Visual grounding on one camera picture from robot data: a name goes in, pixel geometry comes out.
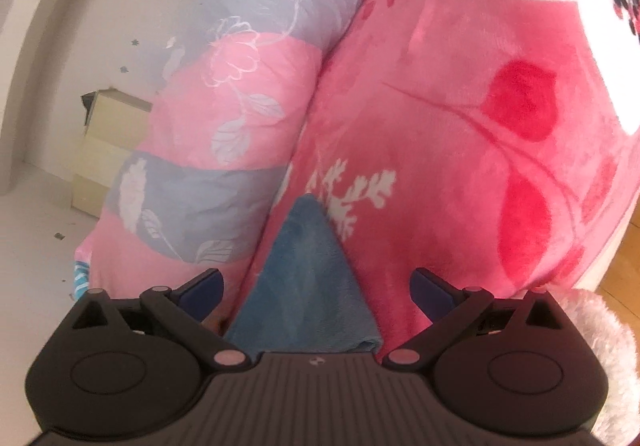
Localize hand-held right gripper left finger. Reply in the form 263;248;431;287
70;268;249;374

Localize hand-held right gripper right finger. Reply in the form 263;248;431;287
383;267;567;373

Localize blue denim jeans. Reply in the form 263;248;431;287
221;192;384;355

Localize pink floral bed blanket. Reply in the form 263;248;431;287
249;0;640;363

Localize cream cabinet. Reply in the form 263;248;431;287
69;87;154;220

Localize pink fluffy rug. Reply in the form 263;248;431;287
554;287;640;446

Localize pink grey rolled quilt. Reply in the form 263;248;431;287
74;0;392;298

